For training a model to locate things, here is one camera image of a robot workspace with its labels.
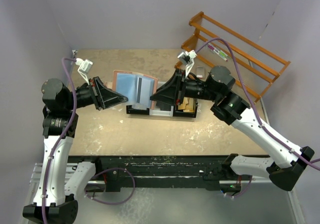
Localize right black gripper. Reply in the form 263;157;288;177
150;68;220;106

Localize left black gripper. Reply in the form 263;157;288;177
64;76;127;111

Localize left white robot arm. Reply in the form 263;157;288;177
22;77;128;224

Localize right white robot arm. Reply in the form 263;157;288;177
150;66;315;191

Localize white bin with black cards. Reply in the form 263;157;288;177
149;102;174;117

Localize gold cards pile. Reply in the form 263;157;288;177
177;97;196;113

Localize black bin with gold cards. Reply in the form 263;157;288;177
173;97;198;118

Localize black bin with silver cards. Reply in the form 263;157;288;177
126;105;150;115

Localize small white red box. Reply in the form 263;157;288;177
196;66;205;79

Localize markers on rack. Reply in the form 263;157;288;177
207;44;228;62

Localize orange wooden rack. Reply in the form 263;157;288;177
181;11;290;103

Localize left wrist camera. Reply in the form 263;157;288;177
75;58;93;78

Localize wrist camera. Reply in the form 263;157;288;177
75;58;93;78
177;50;197;78

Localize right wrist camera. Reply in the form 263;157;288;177
177;50;197;78

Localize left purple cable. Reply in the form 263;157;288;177
41;56;137;224

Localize purple cable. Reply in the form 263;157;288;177
194;37;320;200
41;56;137;224

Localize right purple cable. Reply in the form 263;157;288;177
194;37;320;200

